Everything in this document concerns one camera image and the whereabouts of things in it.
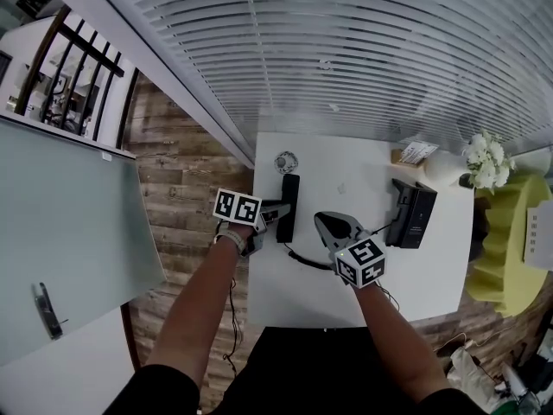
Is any person's left hand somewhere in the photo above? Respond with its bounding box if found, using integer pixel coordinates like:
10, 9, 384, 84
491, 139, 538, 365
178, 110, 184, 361
222, 222, 256, 244

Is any white square table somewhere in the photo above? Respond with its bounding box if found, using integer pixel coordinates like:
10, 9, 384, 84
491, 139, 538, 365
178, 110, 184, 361
245, 131, 476, 330

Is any round table with green cloth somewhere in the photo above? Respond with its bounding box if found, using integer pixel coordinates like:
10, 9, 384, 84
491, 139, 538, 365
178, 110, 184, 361
465, 173, 553, 318

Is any wooden card holder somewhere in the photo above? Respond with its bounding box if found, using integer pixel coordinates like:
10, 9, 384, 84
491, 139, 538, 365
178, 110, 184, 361
391, 141, 440, 170

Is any white flower bouquet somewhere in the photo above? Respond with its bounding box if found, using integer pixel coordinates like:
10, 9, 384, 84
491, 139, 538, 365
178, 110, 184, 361
461, 130, 518, 189

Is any black telephone handset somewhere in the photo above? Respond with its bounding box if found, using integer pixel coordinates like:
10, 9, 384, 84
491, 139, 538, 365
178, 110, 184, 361
275, 173, 301, 244

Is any white wristband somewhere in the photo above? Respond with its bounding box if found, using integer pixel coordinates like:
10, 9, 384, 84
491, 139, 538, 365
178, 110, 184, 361
214, 230, 248, 255

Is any white box appliance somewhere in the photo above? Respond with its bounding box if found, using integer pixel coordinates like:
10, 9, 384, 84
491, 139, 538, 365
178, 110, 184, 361
521, 200, 553, 271

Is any person's left forearm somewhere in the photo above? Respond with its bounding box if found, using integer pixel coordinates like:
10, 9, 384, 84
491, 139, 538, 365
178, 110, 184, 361
144, 235, 243, 391

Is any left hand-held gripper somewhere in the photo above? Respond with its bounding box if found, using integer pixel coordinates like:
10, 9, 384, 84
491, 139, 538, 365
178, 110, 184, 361
213, 187, 293, 258

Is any white vase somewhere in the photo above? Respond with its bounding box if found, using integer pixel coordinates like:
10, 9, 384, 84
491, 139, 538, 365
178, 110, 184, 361
423, 150, 470, 186

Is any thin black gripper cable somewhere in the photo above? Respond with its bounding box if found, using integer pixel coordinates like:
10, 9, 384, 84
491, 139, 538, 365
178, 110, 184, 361
222, 274, 244, 374
379, 286, 399, 315

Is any person's right forearm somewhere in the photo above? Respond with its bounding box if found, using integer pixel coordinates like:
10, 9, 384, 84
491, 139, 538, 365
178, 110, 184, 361
353, 283, 450, 405

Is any metal door handle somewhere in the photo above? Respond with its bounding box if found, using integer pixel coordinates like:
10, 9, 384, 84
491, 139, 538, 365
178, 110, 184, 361
30, 281, 70, 342

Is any person's black clothing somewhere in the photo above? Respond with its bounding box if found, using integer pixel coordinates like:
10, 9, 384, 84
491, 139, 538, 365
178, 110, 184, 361
101, 326, 489, 415

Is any black stair railing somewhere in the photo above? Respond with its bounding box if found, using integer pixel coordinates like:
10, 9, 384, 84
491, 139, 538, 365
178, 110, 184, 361
15, 4, 142, 146

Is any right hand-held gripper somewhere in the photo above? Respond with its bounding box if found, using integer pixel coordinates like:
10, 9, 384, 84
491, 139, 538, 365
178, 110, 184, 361
314, 211, 387, 290

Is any frosted glass door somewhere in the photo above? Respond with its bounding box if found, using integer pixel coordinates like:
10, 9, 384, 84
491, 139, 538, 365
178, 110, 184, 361
0, 117, 168, 367

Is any black telephone base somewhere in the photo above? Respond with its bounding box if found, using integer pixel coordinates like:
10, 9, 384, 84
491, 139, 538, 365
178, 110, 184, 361
385, 178, 438, 250

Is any white cloth bundle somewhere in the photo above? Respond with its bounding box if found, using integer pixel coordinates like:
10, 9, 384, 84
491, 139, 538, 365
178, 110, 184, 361
447, 346, 498, 405

